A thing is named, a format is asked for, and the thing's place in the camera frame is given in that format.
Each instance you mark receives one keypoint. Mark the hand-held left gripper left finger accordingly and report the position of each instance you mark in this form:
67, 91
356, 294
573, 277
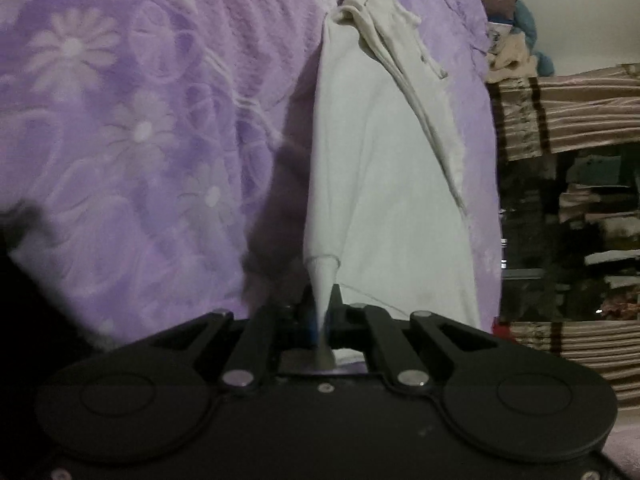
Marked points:
302, 324

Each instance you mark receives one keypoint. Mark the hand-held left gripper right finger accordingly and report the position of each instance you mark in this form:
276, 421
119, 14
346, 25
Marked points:
345, 322

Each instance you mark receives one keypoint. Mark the white printed sweatshirt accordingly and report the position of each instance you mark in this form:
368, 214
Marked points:
390, 210

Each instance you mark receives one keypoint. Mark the red cloth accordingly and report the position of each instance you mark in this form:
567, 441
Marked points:
499, 327

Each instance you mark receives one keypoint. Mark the purple floral bed sheet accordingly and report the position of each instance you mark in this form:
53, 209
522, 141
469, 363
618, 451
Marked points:
150, 110

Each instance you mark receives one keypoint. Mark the cream fleece blanket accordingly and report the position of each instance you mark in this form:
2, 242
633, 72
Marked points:
515, 60

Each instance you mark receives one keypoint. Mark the printed white pillow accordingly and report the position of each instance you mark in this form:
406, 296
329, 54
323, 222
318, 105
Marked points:
497, 37

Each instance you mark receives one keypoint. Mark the blue cloth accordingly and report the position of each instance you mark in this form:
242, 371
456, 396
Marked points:
532, 30

